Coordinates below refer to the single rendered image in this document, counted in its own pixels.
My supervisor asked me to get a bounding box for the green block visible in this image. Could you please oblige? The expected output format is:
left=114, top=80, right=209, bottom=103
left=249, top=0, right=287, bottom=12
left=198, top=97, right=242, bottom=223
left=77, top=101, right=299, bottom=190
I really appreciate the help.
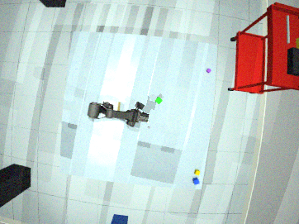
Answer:
left=155, top=97, right=163, bottom=104

